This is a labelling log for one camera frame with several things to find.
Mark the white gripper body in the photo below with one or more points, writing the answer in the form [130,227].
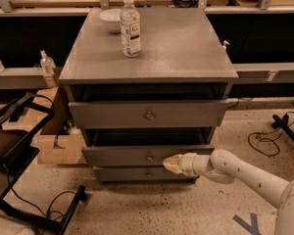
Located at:
[187,164]

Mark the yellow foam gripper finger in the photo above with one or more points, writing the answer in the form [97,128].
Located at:
[172,164]

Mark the grey drawer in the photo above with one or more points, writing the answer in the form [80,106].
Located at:
[144,147]
[135,114]
[138,174]

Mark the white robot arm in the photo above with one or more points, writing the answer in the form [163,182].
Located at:
[222,166]

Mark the grey wooden drawer cabinet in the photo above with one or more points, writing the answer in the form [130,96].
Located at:
[181,59]

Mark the grey bottom drawer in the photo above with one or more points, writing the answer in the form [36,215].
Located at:
[138,174]

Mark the grey top drawer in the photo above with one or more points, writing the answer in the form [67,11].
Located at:
[135,114]

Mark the black stand base right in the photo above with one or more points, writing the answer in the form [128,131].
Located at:
[283,123]

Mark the cardboard box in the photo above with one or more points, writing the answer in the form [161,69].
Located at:
[59,141]

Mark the small white pump bottle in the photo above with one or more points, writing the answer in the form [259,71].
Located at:
[225,44]

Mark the clear plastic water bottle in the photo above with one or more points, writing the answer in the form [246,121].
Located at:
[130,29]

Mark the white ceramic bowl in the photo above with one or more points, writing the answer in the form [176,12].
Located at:
[111,20]

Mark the small sanitizer bottle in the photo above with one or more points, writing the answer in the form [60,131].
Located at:
[46,62]

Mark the black metal cart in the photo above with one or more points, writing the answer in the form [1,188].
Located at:
[16,154]

